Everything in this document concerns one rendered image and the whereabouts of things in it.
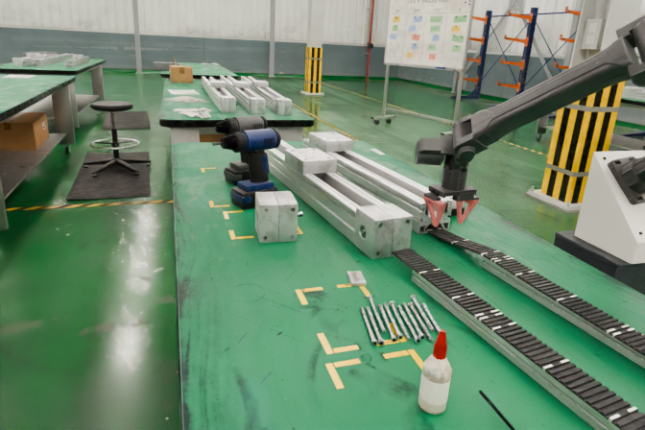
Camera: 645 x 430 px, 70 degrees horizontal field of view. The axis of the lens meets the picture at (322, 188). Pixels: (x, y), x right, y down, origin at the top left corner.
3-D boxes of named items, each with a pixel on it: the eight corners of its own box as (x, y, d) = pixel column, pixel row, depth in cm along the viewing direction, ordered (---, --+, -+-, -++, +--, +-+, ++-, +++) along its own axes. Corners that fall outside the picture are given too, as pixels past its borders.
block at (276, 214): (306, 240, 112) (308, 203, 109) (259, 243, 109) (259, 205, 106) (298, 225, 121) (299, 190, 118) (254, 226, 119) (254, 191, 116)
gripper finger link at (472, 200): (436, 220, 119) (441, 185, 116) (458, 217, 122) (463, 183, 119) (453, 230, 113) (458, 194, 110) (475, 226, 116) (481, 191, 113)
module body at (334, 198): (388, 238, 116) (392, 206, 113) (352, 244, 112) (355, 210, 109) (281, 160, 185) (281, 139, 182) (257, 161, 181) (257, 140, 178)
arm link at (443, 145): (478, 151, 101) (474, 119, 105) (424, 148, 101) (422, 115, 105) (463, 178, 111) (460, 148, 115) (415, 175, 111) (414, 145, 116)
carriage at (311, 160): (335, 180, 142) (337, 158, 140) (302, 183, 137) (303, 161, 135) (315, 167, 156) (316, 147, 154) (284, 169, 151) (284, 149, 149)
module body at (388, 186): (448, 229, 124) (453, 200, 121) (418, 234, 119) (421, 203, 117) (324, 157, 192) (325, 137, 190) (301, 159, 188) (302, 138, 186)
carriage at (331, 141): (352, 157, 171) (353, 139, 169) (325, 159, 167) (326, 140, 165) (333, 148, 185) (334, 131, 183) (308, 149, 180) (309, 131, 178)
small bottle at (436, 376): (418, 413, 61) (429, 337, 58) (417, 393, 65) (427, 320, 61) (447, 418, 61) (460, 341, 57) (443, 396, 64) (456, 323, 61)
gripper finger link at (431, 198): (419, 222, 117) (423, 187, 114) (441, 219, 120) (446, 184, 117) (436, 232, 111) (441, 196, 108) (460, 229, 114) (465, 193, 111)
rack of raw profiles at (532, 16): (448, 98, 1213) (461, 8, 1147) (478, 98, 1241) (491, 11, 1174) (540, 119, 915) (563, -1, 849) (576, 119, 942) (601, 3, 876)
